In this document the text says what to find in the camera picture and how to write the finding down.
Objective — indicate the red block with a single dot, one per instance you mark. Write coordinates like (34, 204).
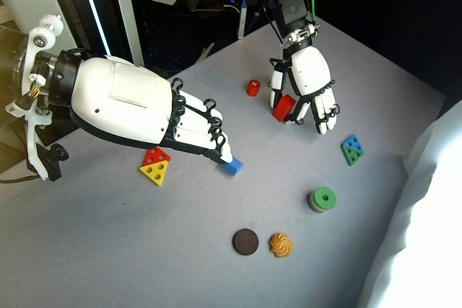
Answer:
(283, 107)

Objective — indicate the blue block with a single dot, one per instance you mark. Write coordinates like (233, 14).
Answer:
(234, 167)

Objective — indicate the red cylinder with white cross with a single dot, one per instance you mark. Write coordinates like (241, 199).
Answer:
(253, 88)

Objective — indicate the blue triangle with holes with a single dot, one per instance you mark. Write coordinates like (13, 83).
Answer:
(353, 141)

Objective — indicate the green triangle with holes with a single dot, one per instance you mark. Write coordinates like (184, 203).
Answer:
(352, 158)

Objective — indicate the stack of coloured rings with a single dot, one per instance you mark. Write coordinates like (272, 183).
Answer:
(319, 194)

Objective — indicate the red triangle with holes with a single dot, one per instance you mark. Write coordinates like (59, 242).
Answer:
(162, 156)

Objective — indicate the orange swirl cookie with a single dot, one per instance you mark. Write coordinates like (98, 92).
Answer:
(281, 245)

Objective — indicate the white backdrop cloth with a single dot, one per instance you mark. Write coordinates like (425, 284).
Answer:
(415, 214)

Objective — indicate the dark chocolate sandwich cookie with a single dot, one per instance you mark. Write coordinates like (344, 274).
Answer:
(245, 241)

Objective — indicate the yellow triangle with holes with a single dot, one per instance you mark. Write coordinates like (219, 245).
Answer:
(155, 172)

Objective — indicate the grey table cloth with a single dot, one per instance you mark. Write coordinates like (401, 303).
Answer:
(144, 250)

